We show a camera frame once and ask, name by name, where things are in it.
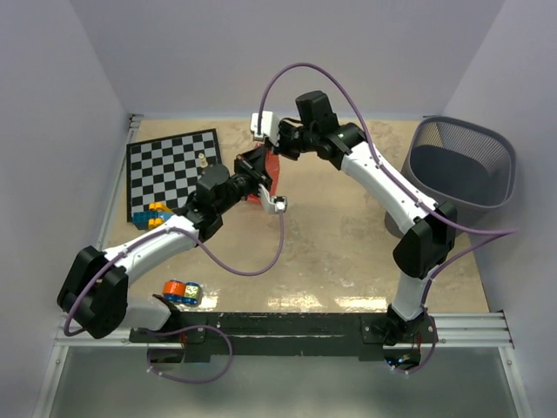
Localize beige chess piece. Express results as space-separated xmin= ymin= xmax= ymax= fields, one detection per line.
xmin=198 ymin=152 xmax=209 ymax=169

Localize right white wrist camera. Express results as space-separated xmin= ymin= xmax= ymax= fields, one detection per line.
xmin=250 ymin=111 xmax=280 ymax=146

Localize yellow blue toy blocks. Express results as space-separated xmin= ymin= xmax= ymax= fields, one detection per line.
xmin=131 ymin=202 xmax=174 ymax=231

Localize grey mesh trash bin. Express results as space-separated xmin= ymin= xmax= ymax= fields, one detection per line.
xmin=401 ymin=116 xmax=516 ymax=234

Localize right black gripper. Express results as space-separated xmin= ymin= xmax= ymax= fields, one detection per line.
xmin=265 ymin=119 xmax=319 ymax=161

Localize black white chessboard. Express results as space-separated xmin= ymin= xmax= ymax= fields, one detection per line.
xmin=126 ymin=128 xmax=222 ymax=221

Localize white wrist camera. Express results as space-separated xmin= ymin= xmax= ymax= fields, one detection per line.
xmin=250 ymin=111 xmax=280 ymax=146
xmin=258 ymin=184 xmax=288 ymax=215

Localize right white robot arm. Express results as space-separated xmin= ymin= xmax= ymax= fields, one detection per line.
xmin=252 ymin=91 xmax=457 ymax=346

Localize red plastic trash bag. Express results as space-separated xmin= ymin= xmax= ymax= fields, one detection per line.
xmin=237 ymin=143 xmax=280 ymax=195

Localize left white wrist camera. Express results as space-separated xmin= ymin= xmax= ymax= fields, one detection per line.
xmin=258 ymin=184 xmax=288 ymax=215

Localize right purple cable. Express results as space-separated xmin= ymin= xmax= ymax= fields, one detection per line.
xmin=258 ymin=63 xmax=520 ymax=375

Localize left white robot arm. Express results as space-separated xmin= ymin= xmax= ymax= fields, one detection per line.
xmin=57 ymin=146 xmax=272 ymax=341

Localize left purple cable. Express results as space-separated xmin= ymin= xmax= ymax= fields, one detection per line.
xmin=63 ymin=210 xmax=286 ymax=384

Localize orange tape roll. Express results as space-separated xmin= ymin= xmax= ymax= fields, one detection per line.
xmin=163 ymin=280 xmax=186 ymax=303

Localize purple cable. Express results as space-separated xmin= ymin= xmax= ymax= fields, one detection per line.
xmin=258 ymin=63 xmax=520 ymax=375
xmin=63 ymin=210 xmax=286 ymax=384

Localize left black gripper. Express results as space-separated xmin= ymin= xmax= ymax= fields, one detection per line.
xmin=217 ymin=145 xmax=272 ymax=215

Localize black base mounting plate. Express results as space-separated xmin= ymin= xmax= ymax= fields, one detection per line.
xmin=130 ymin=312 xmax=438 ymax=363

